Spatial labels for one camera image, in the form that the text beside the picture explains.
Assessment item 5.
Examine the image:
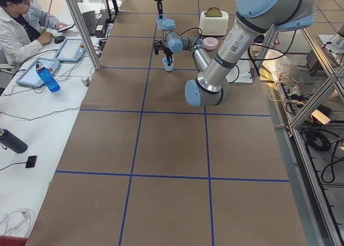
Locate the black computer mouse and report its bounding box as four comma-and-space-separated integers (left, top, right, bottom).
54, 36, 66, 44

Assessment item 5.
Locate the dark grey thermos bottle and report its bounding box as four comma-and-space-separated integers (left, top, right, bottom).
1, 128, 28, 154

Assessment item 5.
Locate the pink plastic bowl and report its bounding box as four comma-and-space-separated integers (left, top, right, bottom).
203, 37, 219, 50

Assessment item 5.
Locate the near teach pendant tablet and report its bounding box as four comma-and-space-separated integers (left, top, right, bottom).
16, 57, 60, 88

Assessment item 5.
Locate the teach pendant tablet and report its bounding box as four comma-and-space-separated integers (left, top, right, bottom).
16, 57, 60, 88
53, 38, 85, 62

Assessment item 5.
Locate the black keyboard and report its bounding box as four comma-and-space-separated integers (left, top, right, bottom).
81, 10, 96, 36

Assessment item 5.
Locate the far teach pendant tablet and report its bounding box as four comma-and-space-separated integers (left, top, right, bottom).
53, 38, 85, 62

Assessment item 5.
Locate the aluminium side frame rail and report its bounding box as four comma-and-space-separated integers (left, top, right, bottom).
279, 24, 343, 245

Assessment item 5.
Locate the aluminium frame post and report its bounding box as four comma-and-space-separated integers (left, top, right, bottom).
65, 0, 100, 70

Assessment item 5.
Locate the small metal cup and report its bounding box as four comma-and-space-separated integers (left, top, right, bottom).
81, 77, 90, 87

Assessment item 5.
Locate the smartphone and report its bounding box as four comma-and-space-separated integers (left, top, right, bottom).
58, 24, 75, 33

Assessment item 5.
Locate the brown toast slice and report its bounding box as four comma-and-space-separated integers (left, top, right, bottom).
206, 7, 221, 18

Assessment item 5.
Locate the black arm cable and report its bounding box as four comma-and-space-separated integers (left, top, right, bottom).
179, 27, 203, 40

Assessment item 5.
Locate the blue water bottle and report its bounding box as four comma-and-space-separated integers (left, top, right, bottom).
35, 61, 60, 92

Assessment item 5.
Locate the cream two-slot toaster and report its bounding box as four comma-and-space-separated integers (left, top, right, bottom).
199, 11, 229, 37

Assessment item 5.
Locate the person in white coat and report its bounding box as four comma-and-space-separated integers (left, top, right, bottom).
1, 0, 67, 66

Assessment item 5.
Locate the small black square device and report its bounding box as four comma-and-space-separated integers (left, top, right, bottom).
25, 155, 37, 169

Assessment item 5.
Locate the blue cup robot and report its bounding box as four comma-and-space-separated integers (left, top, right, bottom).
162, 57, 174, 72
156, 15, 169, 30

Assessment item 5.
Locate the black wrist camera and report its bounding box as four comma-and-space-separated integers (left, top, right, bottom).
153, 40, 163, 55

